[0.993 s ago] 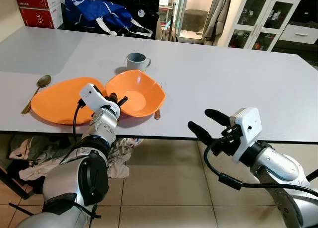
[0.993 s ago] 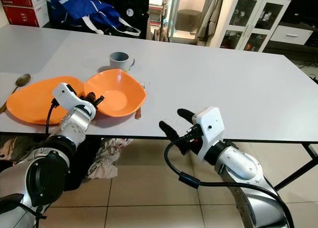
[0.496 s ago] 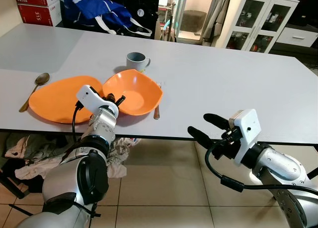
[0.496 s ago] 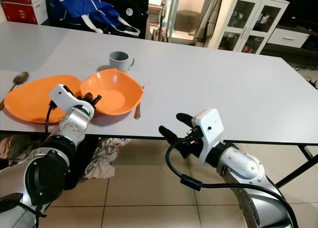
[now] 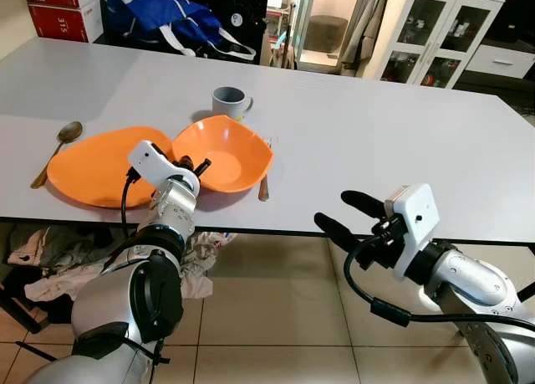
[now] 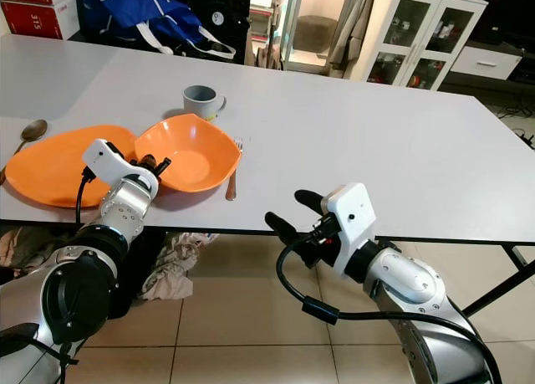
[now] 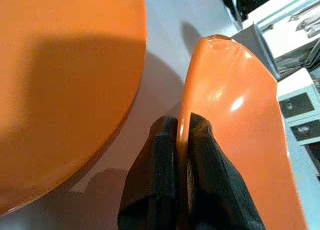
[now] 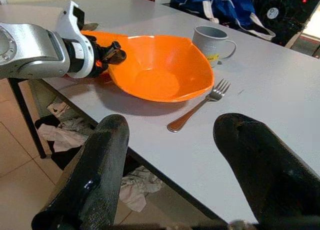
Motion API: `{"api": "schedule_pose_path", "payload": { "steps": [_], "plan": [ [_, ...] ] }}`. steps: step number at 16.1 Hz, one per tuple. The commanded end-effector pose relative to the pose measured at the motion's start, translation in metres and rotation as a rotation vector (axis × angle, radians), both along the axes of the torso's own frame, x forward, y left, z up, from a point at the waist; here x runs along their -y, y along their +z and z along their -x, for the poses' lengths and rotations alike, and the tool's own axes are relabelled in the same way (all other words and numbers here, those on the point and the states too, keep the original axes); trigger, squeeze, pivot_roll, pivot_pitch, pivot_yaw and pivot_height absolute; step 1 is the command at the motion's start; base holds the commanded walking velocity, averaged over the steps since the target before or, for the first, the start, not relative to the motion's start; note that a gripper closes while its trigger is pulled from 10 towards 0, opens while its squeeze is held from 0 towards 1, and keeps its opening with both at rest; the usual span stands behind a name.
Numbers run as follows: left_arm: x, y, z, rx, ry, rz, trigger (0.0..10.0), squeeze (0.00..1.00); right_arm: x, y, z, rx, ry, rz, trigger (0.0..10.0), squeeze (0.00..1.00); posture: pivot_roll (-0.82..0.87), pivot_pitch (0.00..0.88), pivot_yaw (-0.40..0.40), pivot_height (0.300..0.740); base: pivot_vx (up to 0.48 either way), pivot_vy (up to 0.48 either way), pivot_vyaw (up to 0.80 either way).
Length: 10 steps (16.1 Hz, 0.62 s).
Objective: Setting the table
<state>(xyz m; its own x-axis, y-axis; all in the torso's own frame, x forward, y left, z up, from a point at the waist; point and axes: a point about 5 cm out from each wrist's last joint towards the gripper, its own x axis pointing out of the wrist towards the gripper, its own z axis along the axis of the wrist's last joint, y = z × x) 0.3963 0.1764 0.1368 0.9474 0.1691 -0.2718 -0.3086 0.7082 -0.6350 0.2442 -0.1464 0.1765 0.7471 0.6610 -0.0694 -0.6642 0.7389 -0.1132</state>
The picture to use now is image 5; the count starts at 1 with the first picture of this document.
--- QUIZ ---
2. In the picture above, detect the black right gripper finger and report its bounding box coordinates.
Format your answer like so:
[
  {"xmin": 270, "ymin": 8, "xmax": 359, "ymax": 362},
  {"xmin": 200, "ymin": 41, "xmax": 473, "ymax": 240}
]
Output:
[
  {"xmin": 341, "ymin": 190, "xmax": 388, "ymax": 220},
  {"xmin": 314, "ymin": 212, "xmax": 363, "ymax": 253}
]

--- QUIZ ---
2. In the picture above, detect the orange plastic bowl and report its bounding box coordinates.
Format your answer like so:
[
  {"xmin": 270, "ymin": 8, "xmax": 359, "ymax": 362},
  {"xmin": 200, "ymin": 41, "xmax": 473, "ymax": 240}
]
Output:
[{"xmin": 171, "ymin": 115, "xmax": 275, "ymax": 194}]

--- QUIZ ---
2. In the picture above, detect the grey ceramic mug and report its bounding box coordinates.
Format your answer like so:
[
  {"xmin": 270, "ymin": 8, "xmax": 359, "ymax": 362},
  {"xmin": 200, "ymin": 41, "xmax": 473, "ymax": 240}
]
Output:
[{"xmin": 211, "ymin": 86, "xmax": 254, "ymax": 122}]

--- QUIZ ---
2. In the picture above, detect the orange plastic plate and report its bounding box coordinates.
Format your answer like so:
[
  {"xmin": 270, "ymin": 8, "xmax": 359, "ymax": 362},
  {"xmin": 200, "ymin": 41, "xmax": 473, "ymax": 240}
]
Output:
[{"xmin": 47, "ymin": 126, "xmax": 181, "ymax": 210}]

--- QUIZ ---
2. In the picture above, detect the crumpled white cloth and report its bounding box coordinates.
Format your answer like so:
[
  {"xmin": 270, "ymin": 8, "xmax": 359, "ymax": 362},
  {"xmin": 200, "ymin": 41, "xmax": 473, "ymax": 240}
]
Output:
[{"xmin": 179, "ymin": 232, "xmax": 240, "ymax": 300}]

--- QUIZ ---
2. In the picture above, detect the brown wooden spoon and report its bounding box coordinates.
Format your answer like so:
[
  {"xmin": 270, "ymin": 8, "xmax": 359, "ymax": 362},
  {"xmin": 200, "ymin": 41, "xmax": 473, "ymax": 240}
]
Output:
[{"xmin": 31, "ymin": 120, "xmax": 84, "ymax": 190}]

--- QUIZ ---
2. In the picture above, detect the blue shopping bag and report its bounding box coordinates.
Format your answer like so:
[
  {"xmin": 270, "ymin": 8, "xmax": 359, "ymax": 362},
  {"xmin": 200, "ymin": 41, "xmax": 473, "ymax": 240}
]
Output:
[{"xmin": 104, "ymin": 0, "xmax": 257, "ymax": 64}]

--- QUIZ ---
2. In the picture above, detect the black table leg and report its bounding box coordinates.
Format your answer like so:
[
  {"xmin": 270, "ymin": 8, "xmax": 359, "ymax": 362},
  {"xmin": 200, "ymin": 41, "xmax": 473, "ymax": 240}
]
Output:
[{"xmin": 517, "ymin": 279, "xmax": 535, "ymax": 306}]

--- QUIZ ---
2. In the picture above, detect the pile of pale clothes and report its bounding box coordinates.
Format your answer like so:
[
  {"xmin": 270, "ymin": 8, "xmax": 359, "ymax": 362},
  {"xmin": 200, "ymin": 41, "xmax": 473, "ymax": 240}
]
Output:
[{"xmin": 4, "ymin": 225, "xmax": 114, "ymax": 303}]

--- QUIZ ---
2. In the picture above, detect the grey round stool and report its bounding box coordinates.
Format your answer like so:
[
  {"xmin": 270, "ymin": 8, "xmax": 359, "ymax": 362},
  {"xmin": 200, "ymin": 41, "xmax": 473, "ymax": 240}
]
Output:
[{"xmin": 303, "ymin": 14, "xmax": 351, "ymax": 64}]

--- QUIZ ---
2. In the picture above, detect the grey hanging coat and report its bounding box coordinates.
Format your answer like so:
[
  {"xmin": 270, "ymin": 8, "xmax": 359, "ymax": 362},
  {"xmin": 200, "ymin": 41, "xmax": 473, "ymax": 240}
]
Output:
[{"xmin": 339, "ymin": 0, "xmax": 394, "ymax": 77}]

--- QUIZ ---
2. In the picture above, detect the white glass-door cabinet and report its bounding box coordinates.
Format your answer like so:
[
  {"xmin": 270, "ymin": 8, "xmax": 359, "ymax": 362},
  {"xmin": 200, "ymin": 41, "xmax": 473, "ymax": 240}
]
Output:
[{"xmin": 359, "ymin": 0, "xmax": 507, "ymax": 91}]

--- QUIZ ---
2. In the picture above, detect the white low drawer unit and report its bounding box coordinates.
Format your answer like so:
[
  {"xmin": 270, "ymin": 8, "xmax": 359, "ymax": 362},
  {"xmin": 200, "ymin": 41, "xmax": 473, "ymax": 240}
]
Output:
[{"xmin": 464, "ymin": 43, "xmax": 535, "ymax": 80}]

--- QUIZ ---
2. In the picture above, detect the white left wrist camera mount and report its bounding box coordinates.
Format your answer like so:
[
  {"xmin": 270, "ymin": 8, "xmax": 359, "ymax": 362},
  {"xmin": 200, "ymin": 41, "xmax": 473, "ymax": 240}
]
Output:
[{"xmin": 127, "ymin": 140, "xmax": 176, "ymax": 185}]

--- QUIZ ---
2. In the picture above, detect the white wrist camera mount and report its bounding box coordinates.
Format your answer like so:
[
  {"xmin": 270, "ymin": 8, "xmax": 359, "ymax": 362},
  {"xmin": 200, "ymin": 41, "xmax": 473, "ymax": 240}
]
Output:
[
  {"xmin": 383, "ymin": 183, "xmax": 441, "ymax": 283},
  {"xmin": 127, "ymin": 140, "xmax": 176, "ymax": 185}
]

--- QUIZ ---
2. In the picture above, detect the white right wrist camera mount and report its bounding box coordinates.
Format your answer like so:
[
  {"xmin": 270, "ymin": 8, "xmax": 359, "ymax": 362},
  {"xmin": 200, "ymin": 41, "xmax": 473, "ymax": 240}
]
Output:
[{"xmin": 383, "ymin": 183, "xmax": 441, "ymax": 283}]

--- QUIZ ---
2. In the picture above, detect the brown-handled fork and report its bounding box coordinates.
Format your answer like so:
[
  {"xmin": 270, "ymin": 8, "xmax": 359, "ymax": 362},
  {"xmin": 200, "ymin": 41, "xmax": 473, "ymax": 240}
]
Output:
[{"xmin": 257, "ymin": 136, "xmax": 278, "ymax": 202}]

